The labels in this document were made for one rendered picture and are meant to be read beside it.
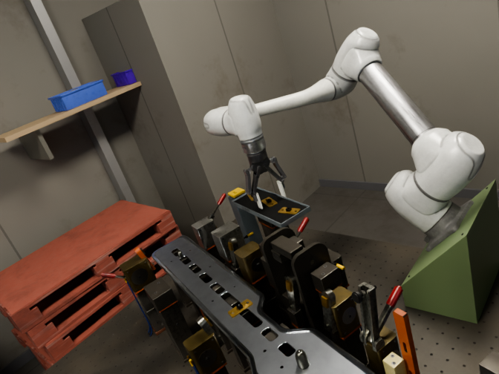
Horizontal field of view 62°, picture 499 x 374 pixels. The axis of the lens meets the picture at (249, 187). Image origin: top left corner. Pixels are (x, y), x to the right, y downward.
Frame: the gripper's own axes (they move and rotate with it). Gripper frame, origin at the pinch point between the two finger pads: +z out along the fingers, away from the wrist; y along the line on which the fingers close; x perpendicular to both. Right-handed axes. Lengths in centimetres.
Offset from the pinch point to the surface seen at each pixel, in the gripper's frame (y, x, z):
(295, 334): 24, 49, 20
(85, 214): 80, -212, 37
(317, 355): 24, 60, 21
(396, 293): 2, 71, 7
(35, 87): 71, -213, -68
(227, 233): 20.4, -4.3, 7.6
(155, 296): 55, -1, 16
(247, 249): 18.4, 8.9, 10.9
